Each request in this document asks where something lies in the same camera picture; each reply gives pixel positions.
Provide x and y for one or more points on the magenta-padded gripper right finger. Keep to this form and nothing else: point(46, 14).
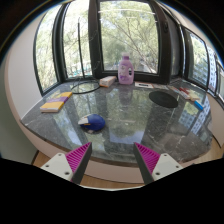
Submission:
point(165, 165)

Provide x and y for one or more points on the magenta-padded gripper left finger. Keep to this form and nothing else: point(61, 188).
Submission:
point(63, 164)

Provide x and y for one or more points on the blue and white computer mouse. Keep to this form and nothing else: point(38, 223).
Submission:
point(94, 122)

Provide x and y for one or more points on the black round mouse pad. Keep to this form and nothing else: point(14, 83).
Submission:
point(163, 99)

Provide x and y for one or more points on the small blue and white box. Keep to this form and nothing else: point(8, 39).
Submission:
point(199, 105)

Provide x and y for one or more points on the thick red book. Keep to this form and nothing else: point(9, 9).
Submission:
point(185, 90)

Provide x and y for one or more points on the small white orange box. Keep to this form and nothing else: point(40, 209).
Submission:
point(107, 81)

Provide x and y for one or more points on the purple detergent bottle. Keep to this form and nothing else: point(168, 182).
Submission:
point(126, 71)

